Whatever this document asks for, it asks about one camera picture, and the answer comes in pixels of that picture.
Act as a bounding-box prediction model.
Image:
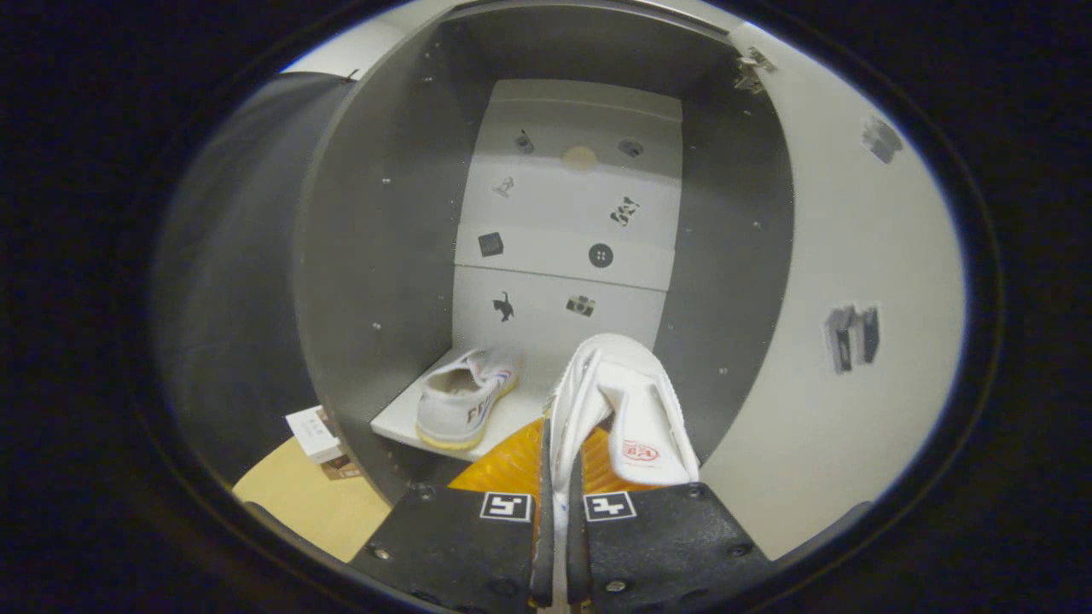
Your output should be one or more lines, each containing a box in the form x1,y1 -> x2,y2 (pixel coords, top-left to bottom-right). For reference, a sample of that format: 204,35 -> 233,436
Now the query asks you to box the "grey shoe cabinet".
294,0 -> 796,506

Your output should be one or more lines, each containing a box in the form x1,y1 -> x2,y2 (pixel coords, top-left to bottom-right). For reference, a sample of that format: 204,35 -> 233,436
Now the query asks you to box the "small white box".
284,406 -> 343,464

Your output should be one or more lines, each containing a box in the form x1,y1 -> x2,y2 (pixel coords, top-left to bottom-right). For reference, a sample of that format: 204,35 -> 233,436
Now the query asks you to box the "white canvas shoe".
415,345 -> 523,451
543,333 -> 700,614

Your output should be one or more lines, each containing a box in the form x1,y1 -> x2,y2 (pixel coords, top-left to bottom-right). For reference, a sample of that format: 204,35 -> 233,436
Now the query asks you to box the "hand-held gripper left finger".
351,418 -> 555,614

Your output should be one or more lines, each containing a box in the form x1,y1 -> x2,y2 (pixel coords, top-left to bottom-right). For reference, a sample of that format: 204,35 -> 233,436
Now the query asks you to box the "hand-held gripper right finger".
567,426 -> 773,611

